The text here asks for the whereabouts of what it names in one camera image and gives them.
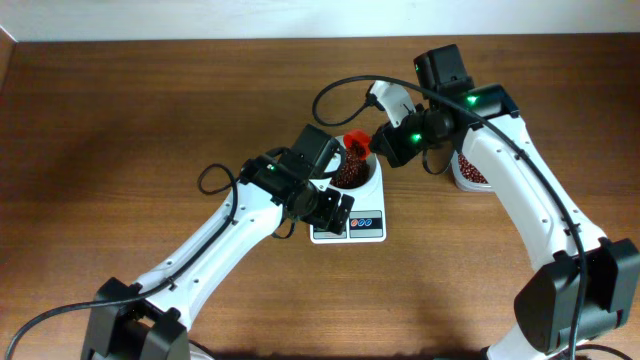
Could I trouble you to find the white round bowl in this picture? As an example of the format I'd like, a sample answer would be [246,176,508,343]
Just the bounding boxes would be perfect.
[338,136,376,188]

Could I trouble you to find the red plastic measuring scoop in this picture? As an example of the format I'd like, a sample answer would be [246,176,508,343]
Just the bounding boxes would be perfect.
[343,129,371,160]

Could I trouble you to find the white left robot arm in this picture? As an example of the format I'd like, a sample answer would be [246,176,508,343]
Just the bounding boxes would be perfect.
[81,148,354,360]

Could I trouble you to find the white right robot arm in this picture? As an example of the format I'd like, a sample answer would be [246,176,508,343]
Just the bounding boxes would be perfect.
[367,45,639,359]

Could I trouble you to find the red beans in bowl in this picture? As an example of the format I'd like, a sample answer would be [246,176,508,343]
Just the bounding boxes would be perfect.
[330,142,370,189]

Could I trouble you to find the white digital kitchen scale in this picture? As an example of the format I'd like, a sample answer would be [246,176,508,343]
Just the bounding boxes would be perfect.
[310,154,387,244]

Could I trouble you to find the clear plastic bean container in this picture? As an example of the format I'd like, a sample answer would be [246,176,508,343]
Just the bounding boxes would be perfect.
[451,152,493,193]

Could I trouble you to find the red beans in container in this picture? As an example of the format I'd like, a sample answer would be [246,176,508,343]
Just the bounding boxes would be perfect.
[458,154,488,184]

